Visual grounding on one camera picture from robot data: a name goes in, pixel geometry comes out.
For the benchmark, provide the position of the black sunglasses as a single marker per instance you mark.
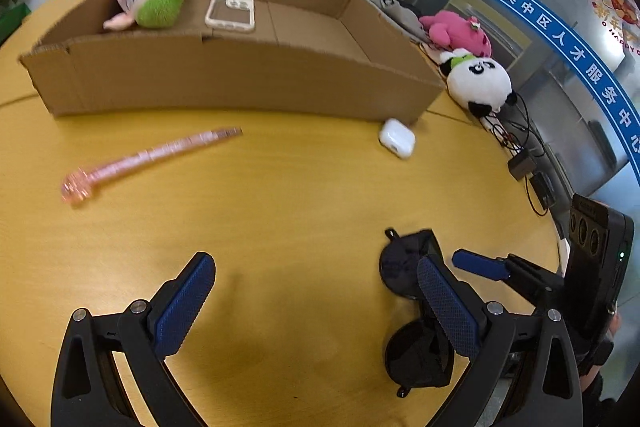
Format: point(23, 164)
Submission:
point(415, 357)

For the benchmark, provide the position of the black power adapter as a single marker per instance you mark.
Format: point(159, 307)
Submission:
point(543, 187)
point(521, 164)

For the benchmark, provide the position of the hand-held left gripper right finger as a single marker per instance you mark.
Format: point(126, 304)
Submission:
point(450, 302)

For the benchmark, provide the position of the brown cardboard box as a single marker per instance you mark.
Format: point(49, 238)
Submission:
point(225, 77)

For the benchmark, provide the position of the green panel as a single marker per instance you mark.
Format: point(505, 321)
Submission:
point(12, 19)

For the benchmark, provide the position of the cream clear phone case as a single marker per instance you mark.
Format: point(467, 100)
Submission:
point(237, 0)

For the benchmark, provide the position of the pink pen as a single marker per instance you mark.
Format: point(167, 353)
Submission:
point(150, 154)

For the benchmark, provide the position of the grey bag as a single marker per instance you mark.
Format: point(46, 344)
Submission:
point(405, 14)

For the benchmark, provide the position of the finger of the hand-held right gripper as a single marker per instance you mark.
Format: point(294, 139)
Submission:
point(475, 263)

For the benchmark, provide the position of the panda plush toy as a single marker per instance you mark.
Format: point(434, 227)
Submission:
point(477, 82)

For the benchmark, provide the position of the white earbuds case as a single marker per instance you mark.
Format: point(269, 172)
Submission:
point(396, 138)

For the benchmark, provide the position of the blue banner strip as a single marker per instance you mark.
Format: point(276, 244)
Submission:
point(550, 14)

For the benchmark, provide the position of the round red window sticker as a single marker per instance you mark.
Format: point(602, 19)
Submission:
point(612, 2)

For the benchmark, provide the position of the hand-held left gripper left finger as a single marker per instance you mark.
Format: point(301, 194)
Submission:
point(185, 302)

